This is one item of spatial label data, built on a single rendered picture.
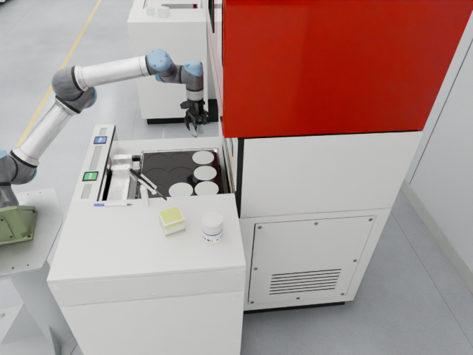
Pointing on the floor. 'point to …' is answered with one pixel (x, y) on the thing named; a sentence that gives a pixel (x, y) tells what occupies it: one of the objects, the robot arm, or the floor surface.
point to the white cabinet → (160, 325)
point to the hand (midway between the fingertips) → (194, 134)
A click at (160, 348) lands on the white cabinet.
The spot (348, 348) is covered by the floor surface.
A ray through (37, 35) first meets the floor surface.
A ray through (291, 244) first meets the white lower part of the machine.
